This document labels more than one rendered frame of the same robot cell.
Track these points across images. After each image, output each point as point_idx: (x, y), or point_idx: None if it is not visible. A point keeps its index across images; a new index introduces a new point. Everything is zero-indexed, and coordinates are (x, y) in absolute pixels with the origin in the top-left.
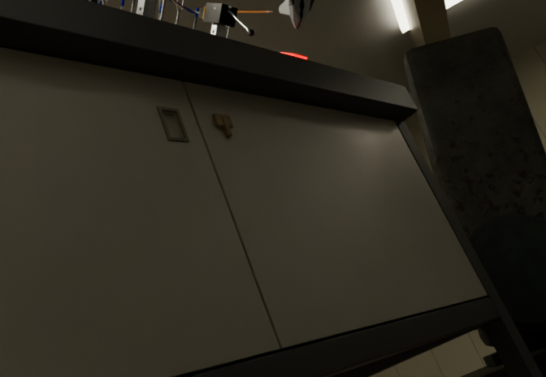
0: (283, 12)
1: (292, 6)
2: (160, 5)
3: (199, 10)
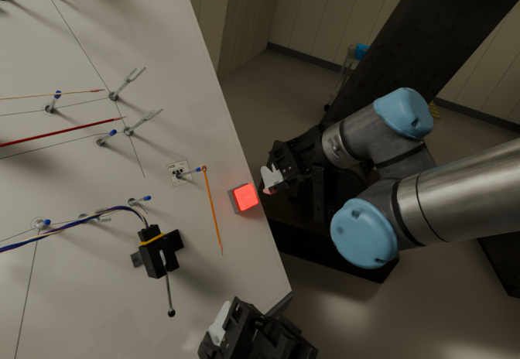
0: (262, 176)
1: (269, 193)
2: (112, 132)
3: (140, 232)
